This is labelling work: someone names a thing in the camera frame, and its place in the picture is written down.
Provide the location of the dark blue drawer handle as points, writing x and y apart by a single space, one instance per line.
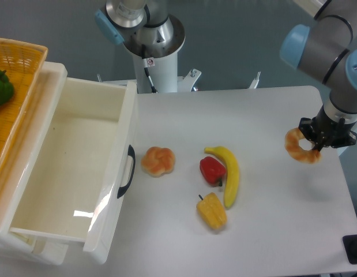
129 172

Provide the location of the ring shaped glazed donut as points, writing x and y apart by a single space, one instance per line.
291 144

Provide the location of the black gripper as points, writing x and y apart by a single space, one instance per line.
323 132

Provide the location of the yellow bell pepper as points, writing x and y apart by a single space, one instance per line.
211 211

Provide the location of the white drawer cabinet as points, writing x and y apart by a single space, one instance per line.
21 160

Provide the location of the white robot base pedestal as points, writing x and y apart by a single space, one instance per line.
153 37

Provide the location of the red bell pepper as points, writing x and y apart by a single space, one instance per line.
212 171

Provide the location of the round knotted bun donut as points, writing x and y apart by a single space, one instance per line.
158 161

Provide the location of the black device at table corner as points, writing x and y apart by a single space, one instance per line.
350 246

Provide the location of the orange wicker basket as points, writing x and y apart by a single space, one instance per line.
22 62

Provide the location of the upper white drawer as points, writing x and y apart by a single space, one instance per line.
71 194

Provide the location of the green bell pepper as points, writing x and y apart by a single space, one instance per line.
6 88

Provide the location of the yellow banana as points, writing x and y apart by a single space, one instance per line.
233 172

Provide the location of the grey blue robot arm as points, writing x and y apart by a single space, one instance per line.
322 52

